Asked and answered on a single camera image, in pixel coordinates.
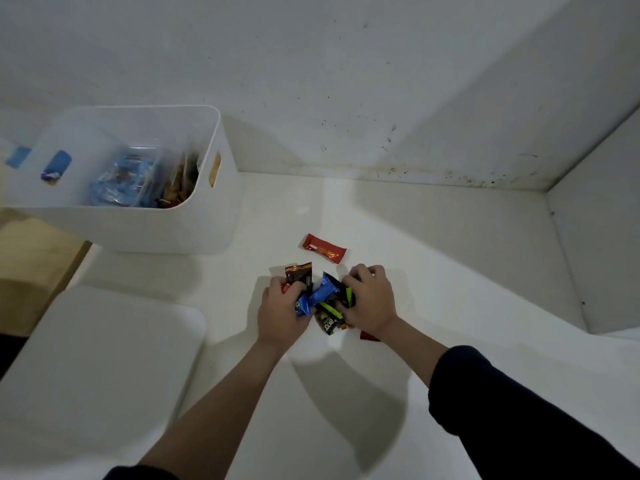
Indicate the person's left hand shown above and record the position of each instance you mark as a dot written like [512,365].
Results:
[278,317]

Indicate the person's right hand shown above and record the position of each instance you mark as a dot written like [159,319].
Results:
[372,304]

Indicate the person's left fingers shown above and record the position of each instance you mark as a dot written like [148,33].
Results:
[276,285]

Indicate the person's right thumb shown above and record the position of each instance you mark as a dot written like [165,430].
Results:
[344,305]

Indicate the black green snack packet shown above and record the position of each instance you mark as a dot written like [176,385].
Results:
[330,322]

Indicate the brown snack packet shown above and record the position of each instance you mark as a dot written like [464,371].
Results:
[299,272]

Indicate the blue snack packet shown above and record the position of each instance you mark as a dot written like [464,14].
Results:
[316,295]

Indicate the person's left forearm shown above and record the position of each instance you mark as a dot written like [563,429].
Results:
[220,414]

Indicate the person's right forearm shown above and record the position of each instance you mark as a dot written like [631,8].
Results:
[480,394]

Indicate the small red snack packet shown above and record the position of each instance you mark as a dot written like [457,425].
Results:
[369,337]

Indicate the red orange snack packet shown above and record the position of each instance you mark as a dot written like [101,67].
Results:
[324,248]

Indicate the white plastic storage bin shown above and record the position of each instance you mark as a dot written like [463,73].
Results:
[165,229]

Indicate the clear bag of brown snacks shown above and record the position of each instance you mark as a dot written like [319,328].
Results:
[179,183]

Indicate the clear bag of blue packets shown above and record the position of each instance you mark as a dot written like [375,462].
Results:
[125,180]

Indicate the white plastic bin lid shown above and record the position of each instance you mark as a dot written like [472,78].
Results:
[95,374]

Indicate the dark blue tape strip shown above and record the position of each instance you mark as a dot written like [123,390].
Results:
[56,165]

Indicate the light blue tape strip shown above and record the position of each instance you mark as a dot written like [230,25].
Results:
[18,157]

